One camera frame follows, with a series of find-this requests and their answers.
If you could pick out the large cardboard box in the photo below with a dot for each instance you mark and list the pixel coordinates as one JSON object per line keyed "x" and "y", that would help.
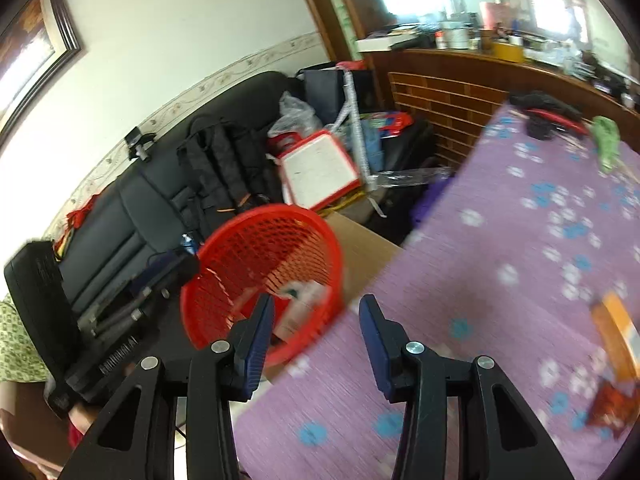
{"x": 360, "y": 250}

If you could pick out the black paper bag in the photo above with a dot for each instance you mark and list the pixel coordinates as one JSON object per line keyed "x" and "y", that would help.
{"x": 325, "y": 92}

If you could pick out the dark framed picture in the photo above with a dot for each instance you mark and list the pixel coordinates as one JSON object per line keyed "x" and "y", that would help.
{"x": 65, "y": 35}

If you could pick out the black textured panel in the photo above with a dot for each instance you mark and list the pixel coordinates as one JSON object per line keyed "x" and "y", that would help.
{"x": 35, "y": 300}

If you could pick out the brown paper box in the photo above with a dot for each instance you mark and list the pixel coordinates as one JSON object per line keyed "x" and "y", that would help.
{"x": 620, "y": 330}

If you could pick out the reddish brown snack wrapper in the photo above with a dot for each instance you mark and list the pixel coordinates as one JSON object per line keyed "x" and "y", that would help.
{"x": 607, "y": 405}

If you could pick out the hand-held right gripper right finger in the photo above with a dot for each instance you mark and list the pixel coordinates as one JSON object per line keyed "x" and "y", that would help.
{"x": 375, "y": 345}

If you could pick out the red plastic basket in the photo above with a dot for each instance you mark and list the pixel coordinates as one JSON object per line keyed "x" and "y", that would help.
{"x": 250, "y": 250}

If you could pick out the green cloth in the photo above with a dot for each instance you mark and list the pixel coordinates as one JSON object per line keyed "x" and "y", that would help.
{"x": 607, "y": 140}

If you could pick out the black sofa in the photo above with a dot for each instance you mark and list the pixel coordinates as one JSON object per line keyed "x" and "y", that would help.
{"x": 135, "y": 210}

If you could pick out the black backpack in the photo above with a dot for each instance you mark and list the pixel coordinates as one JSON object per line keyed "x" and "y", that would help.
{"x": 225, "y": 160}

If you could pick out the red-framed white board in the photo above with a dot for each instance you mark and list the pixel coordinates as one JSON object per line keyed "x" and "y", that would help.
{"x": 317, "y": 170}

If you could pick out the green floral garment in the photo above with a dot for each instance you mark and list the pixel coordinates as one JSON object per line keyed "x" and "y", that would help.
{"x": 17, "y": 345}

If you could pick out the white lattice strip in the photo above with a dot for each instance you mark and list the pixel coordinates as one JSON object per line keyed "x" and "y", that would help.
{"x": 355, "y": 110}

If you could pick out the clear plastic bag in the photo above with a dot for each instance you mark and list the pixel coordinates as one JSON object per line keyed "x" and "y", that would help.
{"x": 295, "y": 115}

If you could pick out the black and red tool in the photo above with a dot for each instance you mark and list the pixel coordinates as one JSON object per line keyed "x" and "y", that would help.
{"x": 545, "y": 110}

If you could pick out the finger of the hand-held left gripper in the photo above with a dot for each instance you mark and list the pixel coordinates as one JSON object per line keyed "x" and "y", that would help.
{"x": 167, "y": 267}

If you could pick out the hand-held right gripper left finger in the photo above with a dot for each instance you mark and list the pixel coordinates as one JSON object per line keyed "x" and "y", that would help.
{"x": 257, "y": 345}

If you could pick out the cluttered wooden counter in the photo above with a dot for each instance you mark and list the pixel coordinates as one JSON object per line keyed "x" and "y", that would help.
{"x": 425, "y": 100}

